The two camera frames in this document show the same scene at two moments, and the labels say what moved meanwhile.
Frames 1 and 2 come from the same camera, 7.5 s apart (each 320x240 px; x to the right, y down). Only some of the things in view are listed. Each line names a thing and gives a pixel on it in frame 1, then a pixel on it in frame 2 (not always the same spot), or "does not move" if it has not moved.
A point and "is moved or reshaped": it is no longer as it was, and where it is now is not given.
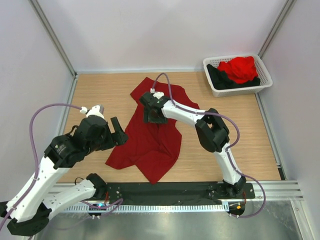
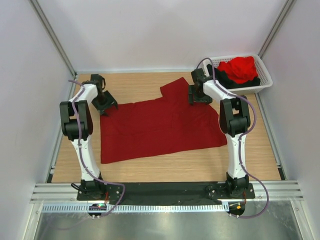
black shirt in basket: x=220 y=80 does not move
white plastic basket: x=266 y=81 does not move
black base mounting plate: x=176 y=193 does not move
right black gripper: x=147 y=117 to x=192 y=93
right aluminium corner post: x=283 y=16 does not move
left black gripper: x=118 y=137 to x=111 y=101
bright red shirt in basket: x=240 y=70 does not move
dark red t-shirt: x=152 y=147 is moved or reshaped
